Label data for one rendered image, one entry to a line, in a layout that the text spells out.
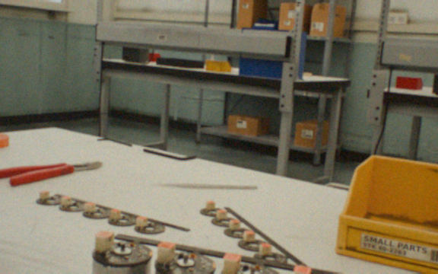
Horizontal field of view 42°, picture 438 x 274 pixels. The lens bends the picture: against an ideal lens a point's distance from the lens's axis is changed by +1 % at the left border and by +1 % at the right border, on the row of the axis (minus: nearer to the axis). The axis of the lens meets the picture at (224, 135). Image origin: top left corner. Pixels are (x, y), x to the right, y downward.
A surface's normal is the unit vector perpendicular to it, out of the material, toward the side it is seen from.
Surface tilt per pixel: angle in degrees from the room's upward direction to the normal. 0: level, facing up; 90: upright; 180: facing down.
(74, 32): 90
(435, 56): 90
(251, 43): 90
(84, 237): 0
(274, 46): 90
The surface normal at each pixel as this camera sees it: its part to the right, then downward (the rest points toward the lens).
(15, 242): 0.07, -0.98
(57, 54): 0.83, 0.15
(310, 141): -0.56, 0.13
